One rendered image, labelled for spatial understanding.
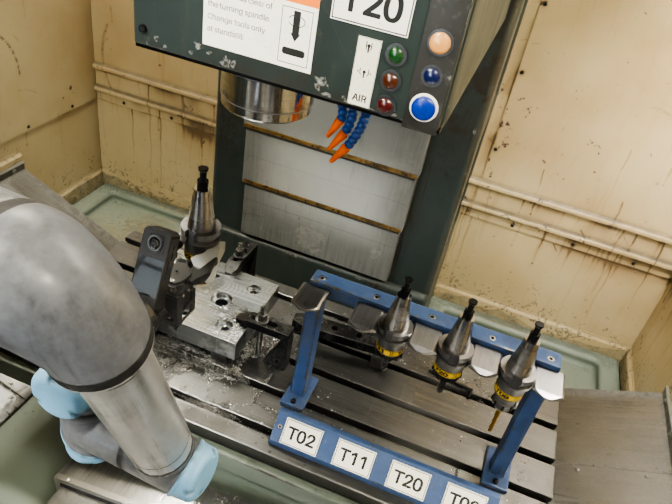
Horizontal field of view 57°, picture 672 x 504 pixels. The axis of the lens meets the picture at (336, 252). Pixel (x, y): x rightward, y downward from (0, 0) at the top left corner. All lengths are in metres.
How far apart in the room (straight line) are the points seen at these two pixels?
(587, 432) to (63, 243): 1.45
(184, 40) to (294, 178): 0.82
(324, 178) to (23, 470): 0.99
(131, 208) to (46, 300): 2.01
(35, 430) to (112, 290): 1.21
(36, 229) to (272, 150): 1.19
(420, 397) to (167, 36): 0.94
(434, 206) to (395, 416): 0.55
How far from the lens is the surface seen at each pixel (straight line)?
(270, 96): 1.01
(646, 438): 1.73
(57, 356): 0.52
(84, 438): 0.89
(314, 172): 1.62
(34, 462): 1.65
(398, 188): 1.56
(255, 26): 0.83
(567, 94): 1.84
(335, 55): 0.80
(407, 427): 1.38
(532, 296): 2.14
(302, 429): 1.26
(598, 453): 1.69
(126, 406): 0.62
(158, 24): 0.91
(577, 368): 2.21
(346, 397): 1.39
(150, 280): 0.88
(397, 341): 1.09
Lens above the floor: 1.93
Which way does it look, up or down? 35 degrees down
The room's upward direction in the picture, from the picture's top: 11 degrees clockwise
